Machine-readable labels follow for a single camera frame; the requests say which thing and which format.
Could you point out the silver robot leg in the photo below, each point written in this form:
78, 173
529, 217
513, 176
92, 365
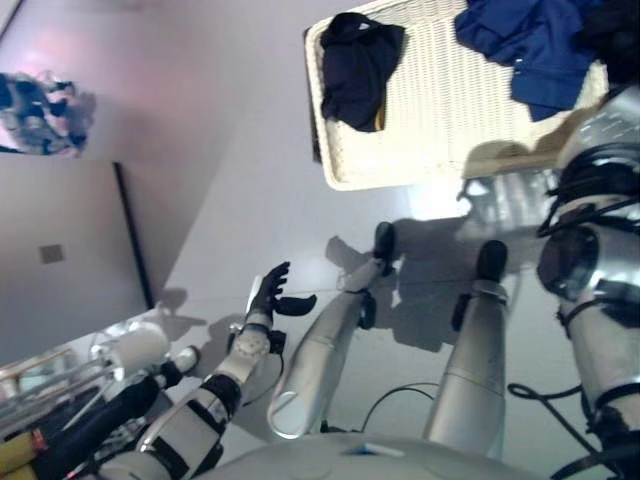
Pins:
315, 360
470, 380

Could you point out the dark grey black garment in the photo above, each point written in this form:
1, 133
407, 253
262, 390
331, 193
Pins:
617, 40

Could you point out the metal bar rack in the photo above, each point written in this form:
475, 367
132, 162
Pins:
45, 387

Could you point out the white wicker laundry basket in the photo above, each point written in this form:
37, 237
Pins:
440, 110

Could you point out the grey wall socket plate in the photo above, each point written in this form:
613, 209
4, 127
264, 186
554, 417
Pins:
52, 254

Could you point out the black wall edge strip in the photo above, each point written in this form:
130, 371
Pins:
132, 235

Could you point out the grey machine on floor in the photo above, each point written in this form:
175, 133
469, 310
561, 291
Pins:
45, 115

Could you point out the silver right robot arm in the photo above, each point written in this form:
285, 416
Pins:
597, 320

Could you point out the silver left robot leg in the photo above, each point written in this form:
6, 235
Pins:
315, 360

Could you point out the grey robot torso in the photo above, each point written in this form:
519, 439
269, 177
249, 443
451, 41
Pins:
350, 460

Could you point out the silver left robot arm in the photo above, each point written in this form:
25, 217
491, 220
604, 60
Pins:
192, 425

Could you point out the black garment with yellow tag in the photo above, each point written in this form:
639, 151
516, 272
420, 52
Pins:
355, 75

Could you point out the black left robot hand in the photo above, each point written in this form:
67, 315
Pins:
267, 300

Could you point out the blue garment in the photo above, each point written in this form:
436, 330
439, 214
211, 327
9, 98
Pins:
535, 50

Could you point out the white cylindrical object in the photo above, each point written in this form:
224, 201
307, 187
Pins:
137, 350

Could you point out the silver right robot leg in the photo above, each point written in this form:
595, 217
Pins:
470, 380

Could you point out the yellow padded object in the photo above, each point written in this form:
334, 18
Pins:
20, 452

